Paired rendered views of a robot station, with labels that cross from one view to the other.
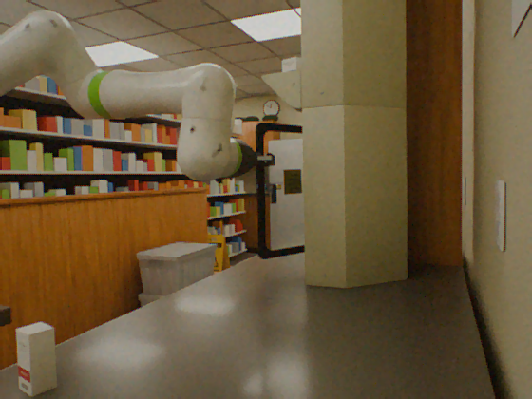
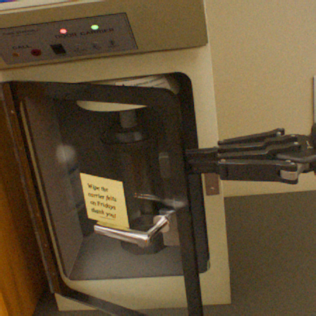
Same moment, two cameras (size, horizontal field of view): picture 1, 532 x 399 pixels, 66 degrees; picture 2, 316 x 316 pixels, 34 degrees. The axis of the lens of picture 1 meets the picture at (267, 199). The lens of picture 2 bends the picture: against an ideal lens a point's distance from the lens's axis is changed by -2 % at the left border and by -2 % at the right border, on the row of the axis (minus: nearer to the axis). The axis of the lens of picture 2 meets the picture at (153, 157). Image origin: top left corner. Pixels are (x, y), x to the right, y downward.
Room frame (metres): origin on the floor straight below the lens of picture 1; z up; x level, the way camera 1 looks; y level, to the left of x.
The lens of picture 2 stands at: (1.37, 0.60, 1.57)
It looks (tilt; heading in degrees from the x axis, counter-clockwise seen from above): 24 degrees down; 256
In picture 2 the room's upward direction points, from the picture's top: 8 degrees counter-clockwise
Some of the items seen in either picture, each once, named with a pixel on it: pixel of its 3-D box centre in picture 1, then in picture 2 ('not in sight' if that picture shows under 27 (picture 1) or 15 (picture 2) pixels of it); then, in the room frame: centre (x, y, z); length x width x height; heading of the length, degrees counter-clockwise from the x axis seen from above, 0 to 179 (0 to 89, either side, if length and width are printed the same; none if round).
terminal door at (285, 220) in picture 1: (295, 189); (103, 214); (1.29, -0.09, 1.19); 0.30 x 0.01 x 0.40; 130
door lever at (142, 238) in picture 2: not in sight; (130, 227); (1.26, -0.01, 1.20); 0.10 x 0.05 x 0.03; 130
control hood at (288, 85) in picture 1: (299, 101); (84, 27); (1.26, -0.10, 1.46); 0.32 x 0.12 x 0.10; 157
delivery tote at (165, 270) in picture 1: (179, 267); not in sight; (3.42, 0.75, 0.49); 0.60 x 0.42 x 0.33; 157
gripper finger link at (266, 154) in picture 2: not in sight; (257, 160); (1.10, 0.04, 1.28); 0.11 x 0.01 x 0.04; 159
